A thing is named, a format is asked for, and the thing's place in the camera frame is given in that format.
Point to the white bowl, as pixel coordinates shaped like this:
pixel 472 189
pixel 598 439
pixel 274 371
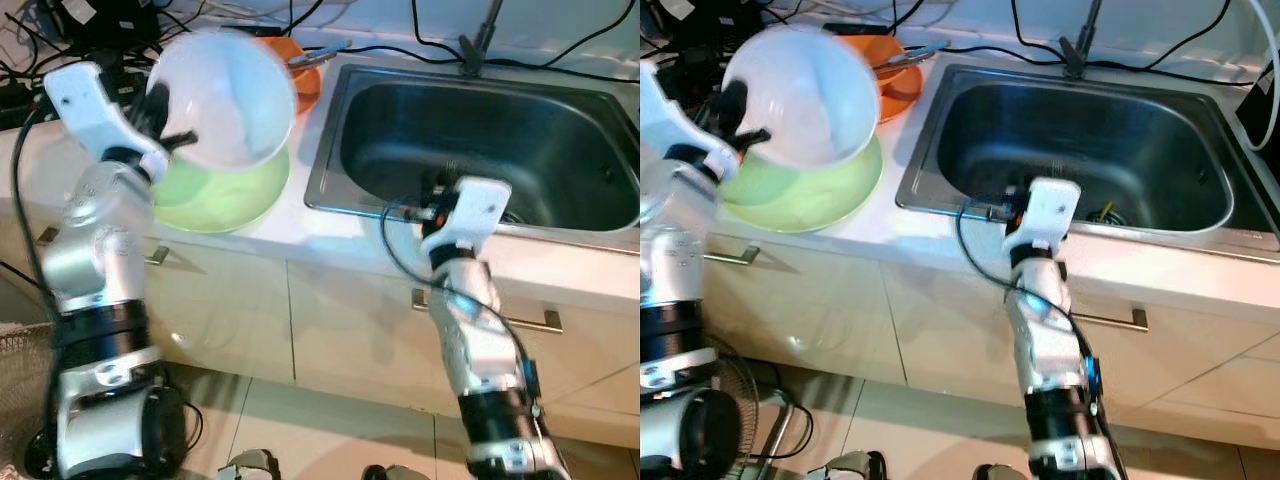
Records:
pixel 230 100
pixel 805 100

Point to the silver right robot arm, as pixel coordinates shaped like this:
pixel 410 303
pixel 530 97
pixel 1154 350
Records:
pixel 480 340
pixel 1045 340

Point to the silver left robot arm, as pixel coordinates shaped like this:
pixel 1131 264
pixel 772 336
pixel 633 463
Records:
pixel 90 250
pixel 665 260

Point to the steel kitchen sink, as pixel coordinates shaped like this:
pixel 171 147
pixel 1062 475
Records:
pixel 480 130
pixel 1090 140

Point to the beige kitchen cabinet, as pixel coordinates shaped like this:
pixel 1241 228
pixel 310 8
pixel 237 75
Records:
pixel 900 320
pixel 330 310

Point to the green plate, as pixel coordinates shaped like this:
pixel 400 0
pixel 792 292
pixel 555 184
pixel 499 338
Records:
pixel 220 200
pixel 800 205

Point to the orange plate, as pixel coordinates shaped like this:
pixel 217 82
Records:
pixel 898 92
pixel 306 88

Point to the metal sink faucet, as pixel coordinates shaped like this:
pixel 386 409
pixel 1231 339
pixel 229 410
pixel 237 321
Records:
pixel 1076 55
pixel 478 50

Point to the black floor fan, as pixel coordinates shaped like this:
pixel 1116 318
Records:
pixel 750 395
pixel 18 390

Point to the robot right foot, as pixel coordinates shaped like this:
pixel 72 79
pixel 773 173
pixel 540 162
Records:
pixel 1002 473
pixel 395 473

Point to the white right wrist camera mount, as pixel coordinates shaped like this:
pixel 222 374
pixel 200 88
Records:
pixel 475 215
pixel 1048 210

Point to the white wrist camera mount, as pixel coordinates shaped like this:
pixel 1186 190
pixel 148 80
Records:
pixel 675 115
pixel 85 105
pixel 1048 210
pixel 475 215

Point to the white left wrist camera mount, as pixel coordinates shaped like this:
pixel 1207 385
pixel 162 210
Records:
pixel 675 115
pixel 85 105

